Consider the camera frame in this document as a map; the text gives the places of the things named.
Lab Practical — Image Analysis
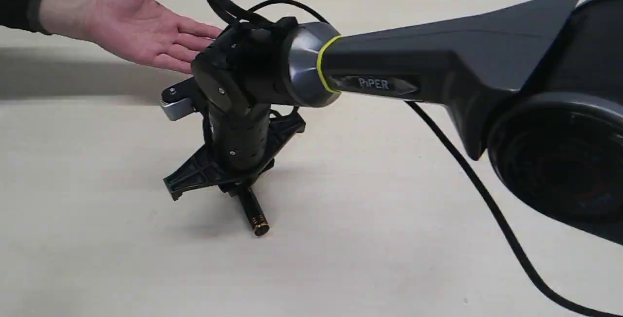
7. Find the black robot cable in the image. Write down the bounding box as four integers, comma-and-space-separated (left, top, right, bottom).
202, 0, 623, 317

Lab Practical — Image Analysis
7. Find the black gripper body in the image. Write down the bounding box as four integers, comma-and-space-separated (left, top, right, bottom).
163, 110, 306, 200

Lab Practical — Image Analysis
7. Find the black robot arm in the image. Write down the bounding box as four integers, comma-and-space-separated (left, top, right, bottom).
161, 0, 622, 244

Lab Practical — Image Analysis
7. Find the forearm with dark sleeve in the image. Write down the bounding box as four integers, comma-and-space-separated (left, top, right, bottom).
0, 0, 96, 42

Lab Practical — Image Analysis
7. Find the open human hand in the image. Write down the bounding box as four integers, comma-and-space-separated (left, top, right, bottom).
82, 0, 221, 74

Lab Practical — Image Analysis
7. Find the black gold screwdriver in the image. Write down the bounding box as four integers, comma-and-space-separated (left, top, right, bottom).
238, 187, 270, 237

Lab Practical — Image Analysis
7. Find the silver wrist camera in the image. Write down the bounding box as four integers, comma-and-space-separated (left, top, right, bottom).
160, 77, 207, 121

